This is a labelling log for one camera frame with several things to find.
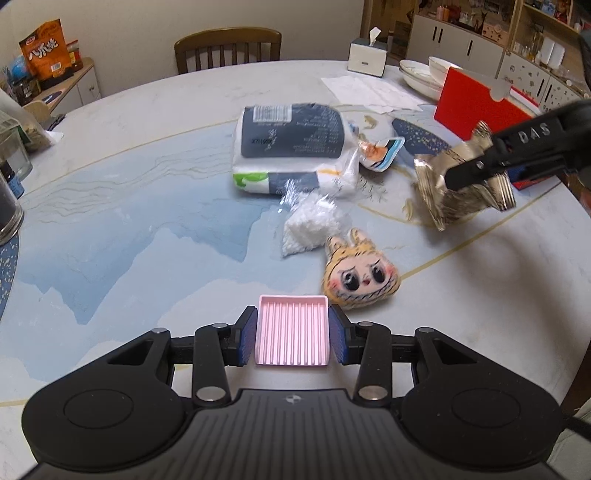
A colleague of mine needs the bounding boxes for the wooden shelf unit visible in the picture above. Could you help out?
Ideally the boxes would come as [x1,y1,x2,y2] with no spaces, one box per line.
[360,1,590,78]

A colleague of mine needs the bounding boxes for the red white cardboard box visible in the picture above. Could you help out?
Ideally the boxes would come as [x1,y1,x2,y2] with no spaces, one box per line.
[435,69,540,182]

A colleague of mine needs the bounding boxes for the white speckled cabinet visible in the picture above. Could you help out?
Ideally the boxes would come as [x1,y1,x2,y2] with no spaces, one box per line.
[498,53,582,112]

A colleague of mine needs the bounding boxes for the gold foil packet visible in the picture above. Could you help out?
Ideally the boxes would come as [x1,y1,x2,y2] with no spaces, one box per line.
[414,121,516,231]

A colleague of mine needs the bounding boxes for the white paper napkin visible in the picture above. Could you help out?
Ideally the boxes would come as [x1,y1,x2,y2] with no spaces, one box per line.
[322,75,427,114]

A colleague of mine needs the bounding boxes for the navy white tissue pack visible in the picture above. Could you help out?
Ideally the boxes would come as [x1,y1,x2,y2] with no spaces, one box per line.
[231,103,361,197]

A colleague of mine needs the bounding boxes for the pink ridged soap tray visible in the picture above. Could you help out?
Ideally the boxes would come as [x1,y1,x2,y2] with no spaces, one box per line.
[254,295,331,367]

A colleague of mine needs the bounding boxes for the white side cabinet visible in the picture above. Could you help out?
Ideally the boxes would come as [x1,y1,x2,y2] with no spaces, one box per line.
[25,57,102,118]

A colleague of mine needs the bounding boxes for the glass jar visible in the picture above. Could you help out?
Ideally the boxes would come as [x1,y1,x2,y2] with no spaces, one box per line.
[0,176,24,245]

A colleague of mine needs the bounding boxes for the white bowl gold rim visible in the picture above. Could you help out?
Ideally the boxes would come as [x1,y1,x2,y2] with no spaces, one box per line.
[428,56,461,86]

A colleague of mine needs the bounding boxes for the white cabinet black handles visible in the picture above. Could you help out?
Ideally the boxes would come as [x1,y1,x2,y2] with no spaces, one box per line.
[406,15,504,77]

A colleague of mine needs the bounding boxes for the orange snack bag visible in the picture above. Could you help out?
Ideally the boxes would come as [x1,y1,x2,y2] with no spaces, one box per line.
[19,19,72,82]

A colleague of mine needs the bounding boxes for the bag of white beads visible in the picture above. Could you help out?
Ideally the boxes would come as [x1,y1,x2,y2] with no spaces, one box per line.
[281,180,351,257]

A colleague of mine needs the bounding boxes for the brown wooden chair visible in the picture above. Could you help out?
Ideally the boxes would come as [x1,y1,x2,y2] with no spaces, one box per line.
[174,27,283,75]

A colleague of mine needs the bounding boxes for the small cartoon snack pouch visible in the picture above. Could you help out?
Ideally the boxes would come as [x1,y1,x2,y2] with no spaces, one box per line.
[359,137,405,173]

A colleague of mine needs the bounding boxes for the yellow plush doll face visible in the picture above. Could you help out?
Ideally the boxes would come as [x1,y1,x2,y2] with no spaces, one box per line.
[322,228,402,310]

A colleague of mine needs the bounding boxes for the green white tissue box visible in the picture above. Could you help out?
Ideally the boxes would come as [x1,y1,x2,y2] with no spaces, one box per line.
[348,27,388,77]

